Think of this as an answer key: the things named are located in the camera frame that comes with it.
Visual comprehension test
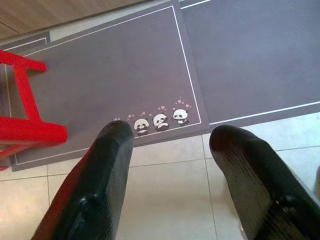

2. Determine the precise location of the grey floor mat with pandas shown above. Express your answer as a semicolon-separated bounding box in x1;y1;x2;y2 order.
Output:
4;0;211;173

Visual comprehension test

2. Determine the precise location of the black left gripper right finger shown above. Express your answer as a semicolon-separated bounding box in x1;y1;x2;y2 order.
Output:
208;124;320;240

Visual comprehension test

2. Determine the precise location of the grey floor mat white border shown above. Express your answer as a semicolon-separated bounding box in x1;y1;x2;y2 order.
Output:
0;31;51;53
179;0;320;126

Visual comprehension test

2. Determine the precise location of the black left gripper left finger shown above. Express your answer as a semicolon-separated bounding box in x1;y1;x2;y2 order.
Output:
29;120;134;240

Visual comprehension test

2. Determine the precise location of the brown wooden base cabinet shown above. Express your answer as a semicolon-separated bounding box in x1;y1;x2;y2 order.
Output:
0;0;173;41

